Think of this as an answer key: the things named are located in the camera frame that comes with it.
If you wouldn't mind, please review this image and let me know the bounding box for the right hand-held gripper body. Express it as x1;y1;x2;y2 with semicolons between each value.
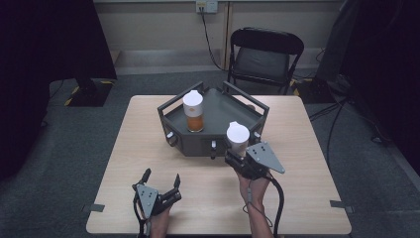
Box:
229;141;286;181

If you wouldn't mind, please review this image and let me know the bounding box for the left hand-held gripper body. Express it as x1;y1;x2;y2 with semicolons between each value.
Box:
132;180;182;221

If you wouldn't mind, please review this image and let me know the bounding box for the white-lidded spice jar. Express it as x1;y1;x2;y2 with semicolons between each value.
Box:
226;121;251;158

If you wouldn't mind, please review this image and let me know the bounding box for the dark grey corner rack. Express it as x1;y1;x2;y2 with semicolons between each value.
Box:
157;79;270;158

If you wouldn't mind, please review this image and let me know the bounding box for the person's left hand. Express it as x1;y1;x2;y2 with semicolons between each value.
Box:
149;205;173;232

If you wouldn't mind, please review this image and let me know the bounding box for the person's right hand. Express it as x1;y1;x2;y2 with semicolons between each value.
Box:
237;172;271;212

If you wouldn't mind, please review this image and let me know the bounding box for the grey tape strip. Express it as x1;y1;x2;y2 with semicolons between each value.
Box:
330;199;355;214
82;203;106;213

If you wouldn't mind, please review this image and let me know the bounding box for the black stand base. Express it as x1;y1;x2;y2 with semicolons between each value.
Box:
291;76;336;104
63;77;115;108

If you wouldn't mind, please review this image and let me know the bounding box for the black folding chair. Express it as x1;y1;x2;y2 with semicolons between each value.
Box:
227;27;305;96

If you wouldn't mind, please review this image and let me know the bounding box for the black curtain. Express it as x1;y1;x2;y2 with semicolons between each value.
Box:
0;0;118;181
315;0;420;167

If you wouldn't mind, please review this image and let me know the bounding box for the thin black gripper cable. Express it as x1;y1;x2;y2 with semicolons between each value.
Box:
132;191;150;238

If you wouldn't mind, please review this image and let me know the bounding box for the thin grey wrist cable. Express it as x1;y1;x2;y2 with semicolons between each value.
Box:
242;186;275;229

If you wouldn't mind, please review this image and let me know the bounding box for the thick black gripper cable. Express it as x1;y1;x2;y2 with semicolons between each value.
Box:
263;174;285;238

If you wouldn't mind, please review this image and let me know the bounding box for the black floor cable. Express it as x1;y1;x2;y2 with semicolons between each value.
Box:
325;98;351;168

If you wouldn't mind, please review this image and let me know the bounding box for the black wall cable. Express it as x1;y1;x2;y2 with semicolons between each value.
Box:
200;12;229;72

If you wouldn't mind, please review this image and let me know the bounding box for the white wall socket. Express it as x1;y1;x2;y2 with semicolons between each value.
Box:
195;0;219;15

